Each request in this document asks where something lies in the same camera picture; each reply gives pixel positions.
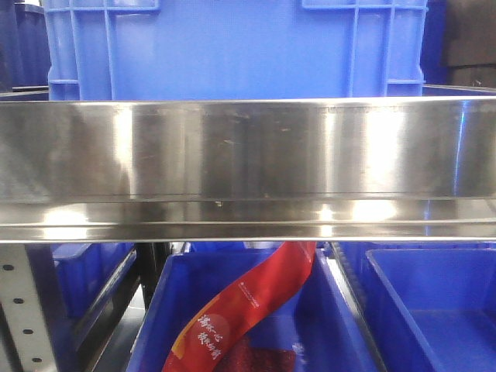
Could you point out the blue bin centre lower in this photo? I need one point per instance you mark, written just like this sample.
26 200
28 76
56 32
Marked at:
313 331

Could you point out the blue bin left lower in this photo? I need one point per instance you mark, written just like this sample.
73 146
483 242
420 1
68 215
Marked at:
83 269

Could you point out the blue bin right lower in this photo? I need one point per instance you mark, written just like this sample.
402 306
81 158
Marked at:
428 306

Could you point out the dark blue bin upper left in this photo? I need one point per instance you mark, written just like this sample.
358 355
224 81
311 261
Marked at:
25 55

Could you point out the red snack package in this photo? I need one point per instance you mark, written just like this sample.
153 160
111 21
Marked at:
223 321

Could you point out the large light blue crate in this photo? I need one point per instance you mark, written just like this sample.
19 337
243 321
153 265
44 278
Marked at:
200 50

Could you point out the perforated white shelf upright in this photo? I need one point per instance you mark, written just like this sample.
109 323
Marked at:
22 307

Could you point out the black foam stack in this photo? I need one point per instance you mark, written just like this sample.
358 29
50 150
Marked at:
469 43

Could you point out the stainless steel shelf rail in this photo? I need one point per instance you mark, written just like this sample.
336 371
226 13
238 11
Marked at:
419 168

